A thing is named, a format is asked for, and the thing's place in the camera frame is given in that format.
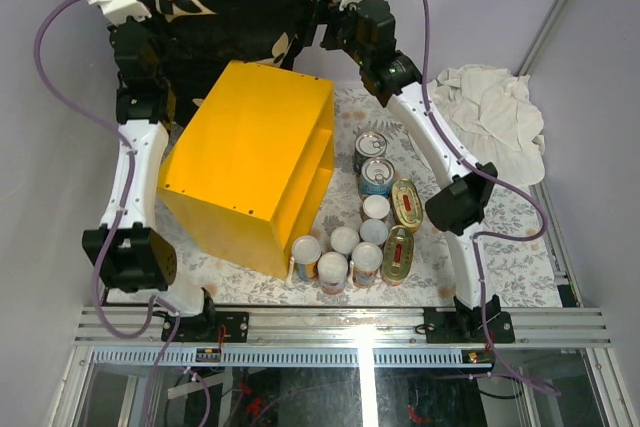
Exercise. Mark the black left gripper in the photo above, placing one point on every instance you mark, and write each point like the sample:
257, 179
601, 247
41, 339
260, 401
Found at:
143, 25

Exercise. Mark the white crumpled cloth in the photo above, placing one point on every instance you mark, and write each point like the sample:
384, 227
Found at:
490, 111

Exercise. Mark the brown can white lid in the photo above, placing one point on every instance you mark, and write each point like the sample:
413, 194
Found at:
375, 207

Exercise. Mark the grey lidded small can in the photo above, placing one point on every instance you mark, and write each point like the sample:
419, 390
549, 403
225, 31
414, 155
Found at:
374, 231

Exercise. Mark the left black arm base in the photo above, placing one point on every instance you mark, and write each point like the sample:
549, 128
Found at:
220, 327

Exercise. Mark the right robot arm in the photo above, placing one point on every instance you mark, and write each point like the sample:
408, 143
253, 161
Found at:
465, 185

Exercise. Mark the red white lidded can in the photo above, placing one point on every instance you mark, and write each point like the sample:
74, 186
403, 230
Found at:
332, 270

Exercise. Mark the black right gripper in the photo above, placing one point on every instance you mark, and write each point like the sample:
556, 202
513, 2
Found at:
328, 14

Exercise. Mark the orange lidded front can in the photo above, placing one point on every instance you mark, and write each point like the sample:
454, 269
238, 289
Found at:
366, 260

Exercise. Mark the upper gold oval tin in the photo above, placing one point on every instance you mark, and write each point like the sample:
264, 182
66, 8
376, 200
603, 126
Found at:
406, 204

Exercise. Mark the dark round tin can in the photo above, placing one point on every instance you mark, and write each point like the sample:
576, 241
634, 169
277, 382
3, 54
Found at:
368, 145

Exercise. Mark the gold oval tin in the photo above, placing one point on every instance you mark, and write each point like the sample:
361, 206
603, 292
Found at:
397, 256
406, 204

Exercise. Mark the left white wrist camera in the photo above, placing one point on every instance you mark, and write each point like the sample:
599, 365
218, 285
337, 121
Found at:
118, 12

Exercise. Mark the orange blue lidded can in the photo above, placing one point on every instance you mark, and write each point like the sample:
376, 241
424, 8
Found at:
305, 253

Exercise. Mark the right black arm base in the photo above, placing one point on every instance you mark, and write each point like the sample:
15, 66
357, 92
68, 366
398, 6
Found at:
452, 326

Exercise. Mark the yellow wooden shelf box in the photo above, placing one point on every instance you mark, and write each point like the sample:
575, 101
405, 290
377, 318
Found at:
247, 175

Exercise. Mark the white lidded middle can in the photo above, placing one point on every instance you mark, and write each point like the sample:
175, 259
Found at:
344, 240

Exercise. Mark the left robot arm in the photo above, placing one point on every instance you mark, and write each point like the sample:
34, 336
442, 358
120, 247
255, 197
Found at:
127, 252

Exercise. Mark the aluminium frame rail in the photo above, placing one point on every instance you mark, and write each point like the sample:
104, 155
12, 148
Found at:
318, 337

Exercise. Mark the lower gold oval tin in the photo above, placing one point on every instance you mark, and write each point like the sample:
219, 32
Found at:
397, 256

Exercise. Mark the blue round tin can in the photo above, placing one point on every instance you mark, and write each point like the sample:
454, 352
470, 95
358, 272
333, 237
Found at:
376, 178

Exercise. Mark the black floral plush pillow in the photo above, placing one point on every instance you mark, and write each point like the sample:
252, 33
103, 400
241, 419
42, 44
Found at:
205, 35

